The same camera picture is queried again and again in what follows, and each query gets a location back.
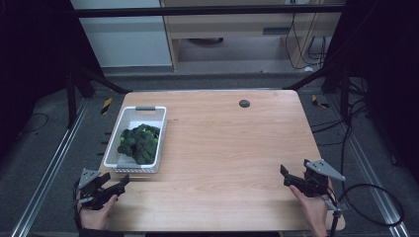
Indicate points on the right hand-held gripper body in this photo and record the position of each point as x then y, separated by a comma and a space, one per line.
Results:
318, 179

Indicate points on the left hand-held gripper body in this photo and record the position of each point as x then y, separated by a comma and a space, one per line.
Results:
92, 191

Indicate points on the green broccoli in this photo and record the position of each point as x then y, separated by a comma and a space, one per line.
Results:
141, 144

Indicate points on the white plastic basket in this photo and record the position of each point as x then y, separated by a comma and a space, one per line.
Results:
131, 115

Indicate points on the person's left hand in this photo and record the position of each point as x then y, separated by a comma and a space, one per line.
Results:
97, 215

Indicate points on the person's right hand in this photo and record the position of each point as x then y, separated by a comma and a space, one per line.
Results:
313, 207

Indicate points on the yellow black tape strip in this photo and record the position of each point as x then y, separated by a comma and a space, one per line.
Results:
106, 106
318, 102

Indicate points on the dark round table grommet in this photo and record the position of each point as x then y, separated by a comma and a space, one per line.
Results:
244, 103

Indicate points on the black metal stand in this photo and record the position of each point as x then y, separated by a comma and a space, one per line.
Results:
77, 89
332, 82

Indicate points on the black curtain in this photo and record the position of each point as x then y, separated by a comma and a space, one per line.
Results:
385, 72
36, 59

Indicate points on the white cabinet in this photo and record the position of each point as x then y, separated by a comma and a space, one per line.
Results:
125, 36

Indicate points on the light wooden desk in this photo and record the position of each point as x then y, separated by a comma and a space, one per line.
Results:
230, 29

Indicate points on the black horizontal bar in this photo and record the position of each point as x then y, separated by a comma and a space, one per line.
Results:
197, 11

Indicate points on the metal floor rail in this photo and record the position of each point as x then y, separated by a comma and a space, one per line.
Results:
369, 164
46, 171

